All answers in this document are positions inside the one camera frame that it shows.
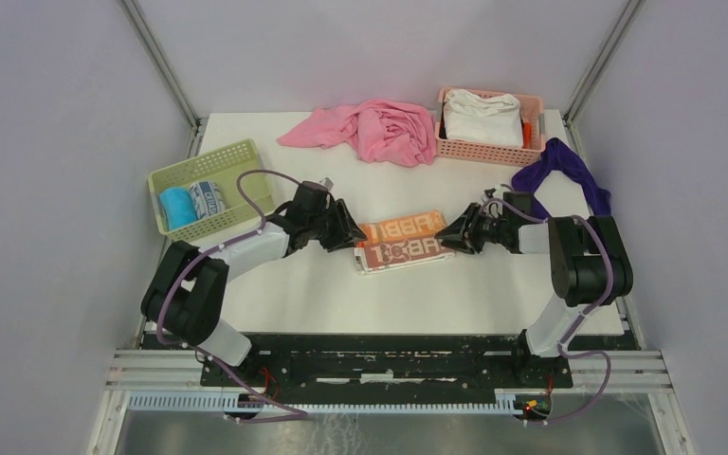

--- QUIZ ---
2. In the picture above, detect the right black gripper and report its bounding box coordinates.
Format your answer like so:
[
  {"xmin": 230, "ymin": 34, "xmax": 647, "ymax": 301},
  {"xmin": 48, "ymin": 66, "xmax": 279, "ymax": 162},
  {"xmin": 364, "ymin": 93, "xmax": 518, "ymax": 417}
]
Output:
[{"xmin": 435, "ymin": 202, "xmax": 509, "ymax": 255}]

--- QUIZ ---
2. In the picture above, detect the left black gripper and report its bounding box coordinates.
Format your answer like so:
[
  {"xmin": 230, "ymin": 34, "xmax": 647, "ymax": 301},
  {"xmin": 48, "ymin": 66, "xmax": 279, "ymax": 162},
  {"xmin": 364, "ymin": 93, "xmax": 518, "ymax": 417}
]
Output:
[{"xmin": 308, "ymin": 198, "xmax": 368, "ymax": 253}]

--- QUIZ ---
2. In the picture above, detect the beige rabbit print towel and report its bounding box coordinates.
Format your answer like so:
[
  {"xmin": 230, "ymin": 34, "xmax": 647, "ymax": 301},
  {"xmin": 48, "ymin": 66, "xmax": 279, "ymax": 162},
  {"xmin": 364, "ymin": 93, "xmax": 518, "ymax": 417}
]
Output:
[{"xmin": 354, "ymin": 210, "xmax": 456, "ymax": 274}]

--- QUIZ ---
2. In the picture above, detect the blue white patterned cloth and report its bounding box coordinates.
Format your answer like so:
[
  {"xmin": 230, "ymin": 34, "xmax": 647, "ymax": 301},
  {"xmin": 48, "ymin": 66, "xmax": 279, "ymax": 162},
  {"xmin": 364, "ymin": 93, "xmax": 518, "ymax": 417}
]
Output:
[{"xmin": 189, "ymin": 181, "xmax": 227, "ymax": 220}]

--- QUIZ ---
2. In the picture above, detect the green plastic basket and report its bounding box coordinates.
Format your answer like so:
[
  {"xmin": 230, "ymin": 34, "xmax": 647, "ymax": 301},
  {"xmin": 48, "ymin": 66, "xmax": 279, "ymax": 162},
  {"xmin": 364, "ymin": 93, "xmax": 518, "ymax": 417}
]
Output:
[{"xmin": 148, "ymin": 139, "xmax": 274, "ymax": 243}]

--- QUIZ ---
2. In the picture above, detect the blue towel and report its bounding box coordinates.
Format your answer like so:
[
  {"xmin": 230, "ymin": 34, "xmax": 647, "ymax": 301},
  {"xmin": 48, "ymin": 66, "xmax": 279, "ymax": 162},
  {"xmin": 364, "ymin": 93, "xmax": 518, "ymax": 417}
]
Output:
[{"xmin": 158, "ymin": 187, "xmax": 198, "ymax": 231}]

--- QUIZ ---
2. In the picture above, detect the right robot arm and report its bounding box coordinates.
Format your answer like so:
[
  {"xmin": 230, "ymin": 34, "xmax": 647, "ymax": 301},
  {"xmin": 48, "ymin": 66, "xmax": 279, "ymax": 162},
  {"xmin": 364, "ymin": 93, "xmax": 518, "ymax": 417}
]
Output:
[{"xmin": 435, "ymin": 191, "xmax": 633, "ymax": 387}]

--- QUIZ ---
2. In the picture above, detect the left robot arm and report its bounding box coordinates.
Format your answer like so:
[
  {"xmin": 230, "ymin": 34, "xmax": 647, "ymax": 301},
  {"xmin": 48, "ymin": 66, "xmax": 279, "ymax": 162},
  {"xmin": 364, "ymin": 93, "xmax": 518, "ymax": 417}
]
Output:
[{"xmin": 140, "ymin": 181, "xmax": 367, "ymax": 386}]

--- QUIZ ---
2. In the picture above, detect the purple cloth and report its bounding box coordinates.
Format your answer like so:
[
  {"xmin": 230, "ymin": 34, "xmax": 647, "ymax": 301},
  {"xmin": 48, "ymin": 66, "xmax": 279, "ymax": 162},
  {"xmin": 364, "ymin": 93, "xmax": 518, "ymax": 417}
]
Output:
[{"xmin": 511, "ymin": 137, "xmax": 611, "ymax": 216}]

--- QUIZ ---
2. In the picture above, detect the pink towel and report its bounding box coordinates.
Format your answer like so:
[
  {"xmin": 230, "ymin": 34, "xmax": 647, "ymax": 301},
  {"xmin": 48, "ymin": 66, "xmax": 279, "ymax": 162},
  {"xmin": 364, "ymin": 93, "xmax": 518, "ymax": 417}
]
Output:
[{"xmin": 277, "ymin": 99, "xmax": 437, "ymax": 168}]

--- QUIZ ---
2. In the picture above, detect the white folded towel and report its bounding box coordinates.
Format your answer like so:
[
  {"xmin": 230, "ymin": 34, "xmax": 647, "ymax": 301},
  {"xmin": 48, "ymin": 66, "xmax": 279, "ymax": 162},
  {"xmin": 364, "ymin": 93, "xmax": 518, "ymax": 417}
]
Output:
[{"xmin": 443, "ymin": 89, "xmax": 524, "ymax": 148}]

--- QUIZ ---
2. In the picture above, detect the pink plastic basket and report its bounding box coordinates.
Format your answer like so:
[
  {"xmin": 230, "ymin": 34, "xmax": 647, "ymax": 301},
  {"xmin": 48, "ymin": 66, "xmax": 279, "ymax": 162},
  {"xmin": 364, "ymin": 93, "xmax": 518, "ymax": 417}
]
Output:
[{"xmin": 435, "ymin": 87, "xmax": 547, "ymax": 167}]

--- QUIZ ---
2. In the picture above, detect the orange item in basket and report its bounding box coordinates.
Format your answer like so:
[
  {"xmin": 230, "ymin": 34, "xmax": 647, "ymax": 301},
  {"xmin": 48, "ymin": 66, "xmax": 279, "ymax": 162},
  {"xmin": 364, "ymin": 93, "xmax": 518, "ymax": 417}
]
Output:
[{"xmin": 521, "ymin": 121, "xmax": 533, "ymax": 149}]

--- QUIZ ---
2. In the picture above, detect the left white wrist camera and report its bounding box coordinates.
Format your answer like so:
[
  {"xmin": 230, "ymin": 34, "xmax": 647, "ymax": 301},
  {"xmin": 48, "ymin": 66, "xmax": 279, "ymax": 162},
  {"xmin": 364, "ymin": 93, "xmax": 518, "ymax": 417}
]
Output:
[{"xmin": 318, "ymin": 177, "xmax": 334, "ymax": 191}]

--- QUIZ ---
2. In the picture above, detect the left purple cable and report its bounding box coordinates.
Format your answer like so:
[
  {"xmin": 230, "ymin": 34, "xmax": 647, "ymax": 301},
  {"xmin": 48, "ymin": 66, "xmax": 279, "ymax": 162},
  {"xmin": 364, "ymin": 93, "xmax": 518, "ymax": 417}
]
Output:
[{"xmin": 155, "ymin": 169, "xmax": 311, "ymax": 425}]

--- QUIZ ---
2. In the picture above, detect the purple cable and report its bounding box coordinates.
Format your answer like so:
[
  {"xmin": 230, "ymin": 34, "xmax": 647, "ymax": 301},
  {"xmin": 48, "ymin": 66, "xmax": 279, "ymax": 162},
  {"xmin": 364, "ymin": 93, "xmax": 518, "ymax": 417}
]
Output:
[
  {"xmin": 478, "ymin": 187, "xmax": 614, "ymax": 428},
  {"xmin": 155, "ymin": 169, "xmax": 311, "ymax": 425}
]

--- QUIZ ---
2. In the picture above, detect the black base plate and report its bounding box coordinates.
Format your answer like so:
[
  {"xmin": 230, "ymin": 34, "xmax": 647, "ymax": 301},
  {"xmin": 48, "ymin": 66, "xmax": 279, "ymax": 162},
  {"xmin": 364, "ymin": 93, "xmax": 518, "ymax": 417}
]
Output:
[{"xmin": 140, "ymin": 333, "xmax": 642, "ymax": 407}]

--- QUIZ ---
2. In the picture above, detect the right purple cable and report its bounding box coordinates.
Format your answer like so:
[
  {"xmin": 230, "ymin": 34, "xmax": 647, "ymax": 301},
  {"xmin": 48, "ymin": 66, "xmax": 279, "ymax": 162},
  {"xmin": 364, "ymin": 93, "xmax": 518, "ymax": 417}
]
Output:
[{"xmin": 478, "ymin": 187, "xmax": 614, "ymax": 428}]

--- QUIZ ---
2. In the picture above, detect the white cable duct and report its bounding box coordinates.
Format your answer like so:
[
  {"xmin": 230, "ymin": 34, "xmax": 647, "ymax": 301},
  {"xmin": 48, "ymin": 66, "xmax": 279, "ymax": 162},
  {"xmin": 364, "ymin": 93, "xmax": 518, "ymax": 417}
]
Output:
[{"xmin": 127, "ymin": 391, "xmax": 522, "ymax": 416}]

